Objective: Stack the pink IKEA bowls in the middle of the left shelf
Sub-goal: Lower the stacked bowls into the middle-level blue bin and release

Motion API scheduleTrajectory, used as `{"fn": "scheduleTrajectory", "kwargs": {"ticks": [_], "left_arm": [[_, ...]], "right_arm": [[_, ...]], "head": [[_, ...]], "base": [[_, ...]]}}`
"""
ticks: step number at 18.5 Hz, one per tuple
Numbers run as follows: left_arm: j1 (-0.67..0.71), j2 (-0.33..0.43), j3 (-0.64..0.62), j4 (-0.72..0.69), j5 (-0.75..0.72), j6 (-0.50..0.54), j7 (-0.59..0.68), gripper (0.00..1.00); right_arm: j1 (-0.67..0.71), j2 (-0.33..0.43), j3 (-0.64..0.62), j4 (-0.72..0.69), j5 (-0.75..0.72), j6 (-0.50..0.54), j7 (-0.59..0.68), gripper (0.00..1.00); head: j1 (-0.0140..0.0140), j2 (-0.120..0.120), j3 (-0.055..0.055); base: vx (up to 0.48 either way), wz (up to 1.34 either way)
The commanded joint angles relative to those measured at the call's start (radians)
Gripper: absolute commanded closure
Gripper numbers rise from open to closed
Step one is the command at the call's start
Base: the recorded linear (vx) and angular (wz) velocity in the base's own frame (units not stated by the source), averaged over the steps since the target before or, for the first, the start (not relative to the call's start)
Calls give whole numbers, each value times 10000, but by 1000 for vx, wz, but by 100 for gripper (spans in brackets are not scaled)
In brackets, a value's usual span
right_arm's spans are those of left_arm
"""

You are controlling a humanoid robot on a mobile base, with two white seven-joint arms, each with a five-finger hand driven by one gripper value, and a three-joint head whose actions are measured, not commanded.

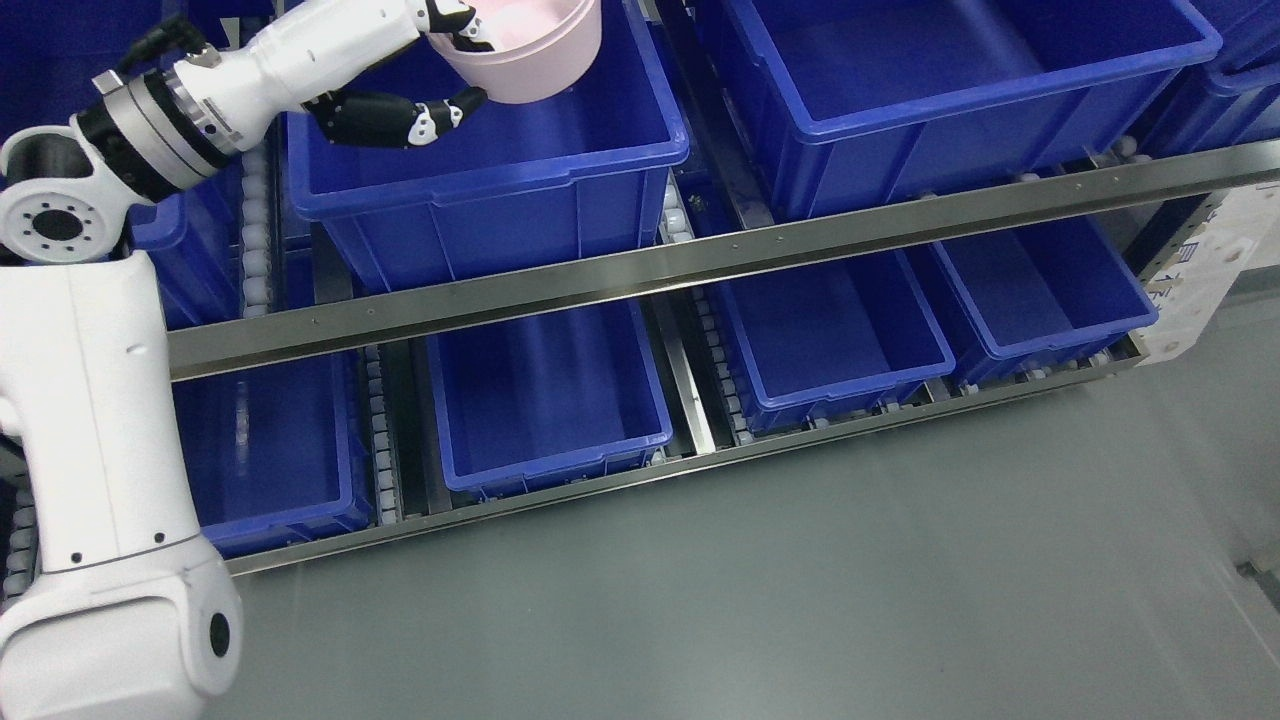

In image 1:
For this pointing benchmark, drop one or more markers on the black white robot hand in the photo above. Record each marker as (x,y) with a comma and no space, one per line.
(316,48)

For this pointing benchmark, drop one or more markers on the pink bowl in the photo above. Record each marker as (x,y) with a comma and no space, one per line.
(511,25)
(534,72)

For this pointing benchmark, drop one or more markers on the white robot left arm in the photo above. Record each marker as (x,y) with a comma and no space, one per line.
(133,614)

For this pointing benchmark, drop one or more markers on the blue bin lower middle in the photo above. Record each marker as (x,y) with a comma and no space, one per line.
(547,400)

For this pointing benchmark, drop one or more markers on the blue bin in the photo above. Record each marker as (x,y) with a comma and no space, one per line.
(828,340)
(1030,297)
(580,175)
(847,105)
(276,455)
(192,241)
(547,400)

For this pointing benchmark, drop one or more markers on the blue bin far left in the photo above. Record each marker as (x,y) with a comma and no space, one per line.
(192,241)

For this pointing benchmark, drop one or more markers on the blue bin upper left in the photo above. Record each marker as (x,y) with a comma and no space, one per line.
(580,175)

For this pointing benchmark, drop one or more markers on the blue bin lower left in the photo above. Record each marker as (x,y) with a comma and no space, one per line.
(276,455)

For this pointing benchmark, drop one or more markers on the blue bin upper right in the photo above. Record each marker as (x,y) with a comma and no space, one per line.
(847,105)

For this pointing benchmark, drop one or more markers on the blue bin lower centre right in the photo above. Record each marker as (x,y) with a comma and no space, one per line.
(828,340)

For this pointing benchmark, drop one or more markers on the blue bin lower far right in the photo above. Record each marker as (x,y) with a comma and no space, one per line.
(1030,297)

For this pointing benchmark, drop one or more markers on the blue bin top right corner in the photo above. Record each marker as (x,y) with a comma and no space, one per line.
(1229,100)

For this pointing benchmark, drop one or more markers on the white signboard blue characters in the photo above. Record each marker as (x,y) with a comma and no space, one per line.
(1192,251)

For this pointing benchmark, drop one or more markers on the steel shelf rail lower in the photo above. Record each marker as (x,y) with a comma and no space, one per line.
(1123,356)

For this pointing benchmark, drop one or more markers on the steel shelf rail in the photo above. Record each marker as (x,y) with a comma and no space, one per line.
(1123,356)
(330,328)

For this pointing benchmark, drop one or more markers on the steel shelf rail upper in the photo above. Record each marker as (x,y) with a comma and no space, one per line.
(330,328)

